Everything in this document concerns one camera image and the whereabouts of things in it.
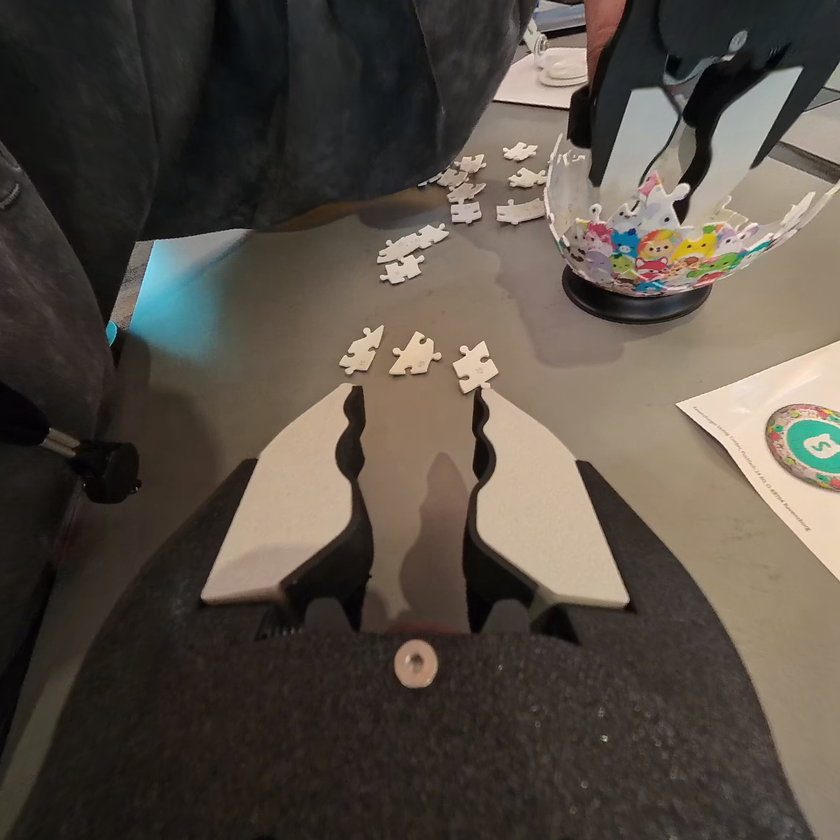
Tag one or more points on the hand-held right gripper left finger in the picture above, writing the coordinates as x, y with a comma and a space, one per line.
275, 525

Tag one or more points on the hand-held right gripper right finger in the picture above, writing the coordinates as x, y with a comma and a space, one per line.
551, 525

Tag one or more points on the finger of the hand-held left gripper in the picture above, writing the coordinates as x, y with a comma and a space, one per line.
754, 111
640, 131

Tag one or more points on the half-built colourful puzzle ball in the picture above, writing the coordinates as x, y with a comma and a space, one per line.
656, 256

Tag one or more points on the white curved jigsaw piece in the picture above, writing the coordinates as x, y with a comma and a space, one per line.
413, 358
478, 369
361, 351

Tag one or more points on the black round ball stand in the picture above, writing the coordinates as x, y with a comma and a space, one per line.
590, 302

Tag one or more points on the scattered pile of puzzle pieces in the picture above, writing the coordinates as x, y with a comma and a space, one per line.
401, 269

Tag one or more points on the person's left hand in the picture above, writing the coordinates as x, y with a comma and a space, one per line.
600, 33

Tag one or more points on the white round object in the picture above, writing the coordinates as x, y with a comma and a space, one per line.
564, 69

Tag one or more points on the black knob with metal rods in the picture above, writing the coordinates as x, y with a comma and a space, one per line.
111, 469

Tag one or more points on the white printed instruction leaflet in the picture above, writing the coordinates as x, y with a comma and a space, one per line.
754, 433

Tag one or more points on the person's dark grey sweatshirt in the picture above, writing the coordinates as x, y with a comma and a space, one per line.
262, 98

